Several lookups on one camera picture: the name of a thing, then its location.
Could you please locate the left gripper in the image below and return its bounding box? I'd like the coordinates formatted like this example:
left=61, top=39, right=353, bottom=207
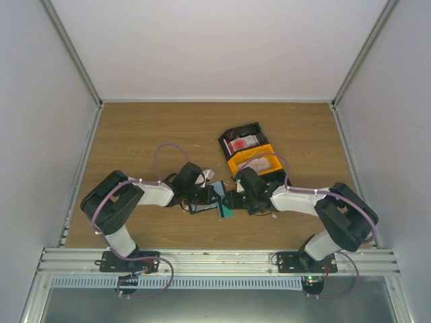
left=185, top=185, right=221, bottom=206

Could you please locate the black leather card holder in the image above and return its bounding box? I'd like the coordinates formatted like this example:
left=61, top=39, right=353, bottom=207
left=187, top=181, right=226, bottom=218

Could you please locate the teal credit card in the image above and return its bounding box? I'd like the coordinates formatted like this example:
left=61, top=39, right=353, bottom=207
left=217, top=199, right=233, bottom=219

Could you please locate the red white cards stack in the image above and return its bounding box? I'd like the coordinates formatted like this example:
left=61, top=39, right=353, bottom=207
left=227, top=135, right=259, bottom=153

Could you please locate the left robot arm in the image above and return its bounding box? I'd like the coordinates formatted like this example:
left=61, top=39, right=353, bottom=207
left=80, top=162, right=220, bottom=272

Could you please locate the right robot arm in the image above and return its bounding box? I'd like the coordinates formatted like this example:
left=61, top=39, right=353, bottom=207
left=222, top=168, right=378, bottom=273

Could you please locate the white pink cards stack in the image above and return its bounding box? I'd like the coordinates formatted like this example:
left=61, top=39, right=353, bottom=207
left=238, top=157, right=271, bottom=173

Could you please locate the black bin right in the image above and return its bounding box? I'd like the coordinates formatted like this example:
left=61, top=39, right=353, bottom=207
left=232, top=168, right=286, bottom=185

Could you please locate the black bin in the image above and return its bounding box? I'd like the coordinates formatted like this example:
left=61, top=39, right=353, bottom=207
left=218, top=122, right=269, bottom=161
left=232, top=168, right=286, bottom=185

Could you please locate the orange bin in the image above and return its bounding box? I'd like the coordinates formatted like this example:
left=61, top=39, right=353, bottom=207
left=228, top=144, right=282, bottom=176

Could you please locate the black bin left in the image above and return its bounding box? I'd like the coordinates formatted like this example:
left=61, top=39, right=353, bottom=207
left=218, top=122, right=269, bottom=161

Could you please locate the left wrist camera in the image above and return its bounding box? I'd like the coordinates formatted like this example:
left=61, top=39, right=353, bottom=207
left=195, top=169, right=215, bottom=188

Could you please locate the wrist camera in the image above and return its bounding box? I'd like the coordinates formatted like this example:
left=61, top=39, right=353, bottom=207
left=235, top=179, right=244, bottom=192
left=195, top=169, right=215, bottom=188

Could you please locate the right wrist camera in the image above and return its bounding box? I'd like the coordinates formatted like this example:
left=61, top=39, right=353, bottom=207
left=235, top=179, right=244, bottom=192

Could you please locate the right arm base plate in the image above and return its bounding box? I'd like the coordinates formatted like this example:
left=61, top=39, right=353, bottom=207
left=275, top=251, right=338, bottom=274

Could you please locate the aluminium front rail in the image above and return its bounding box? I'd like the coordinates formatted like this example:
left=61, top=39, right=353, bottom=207
left=36, top=248, right=401, bottom=277

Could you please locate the grey cable duct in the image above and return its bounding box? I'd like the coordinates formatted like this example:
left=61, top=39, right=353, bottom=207
left=51, top=275, right=302, bottom=291

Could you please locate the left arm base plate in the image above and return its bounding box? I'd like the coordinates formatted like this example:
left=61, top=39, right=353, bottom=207
left=94, top=251, right=160, bottom=274

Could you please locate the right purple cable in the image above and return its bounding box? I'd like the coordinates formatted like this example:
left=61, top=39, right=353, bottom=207
left=235, top=153, right=378, bottom=245

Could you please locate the right frame post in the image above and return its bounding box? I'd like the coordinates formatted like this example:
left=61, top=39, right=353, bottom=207
left=330, top=0, right=399, bottom=110

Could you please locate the frame post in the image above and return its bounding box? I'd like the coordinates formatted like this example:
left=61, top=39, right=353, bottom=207
left=330, top=0, right=399, bottom=110
left=40, top=0, right=103, bottom=109

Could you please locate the left frame post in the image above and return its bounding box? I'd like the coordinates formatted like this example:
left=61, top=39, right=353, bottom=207
left=40, top=0, right=103, bottom=109

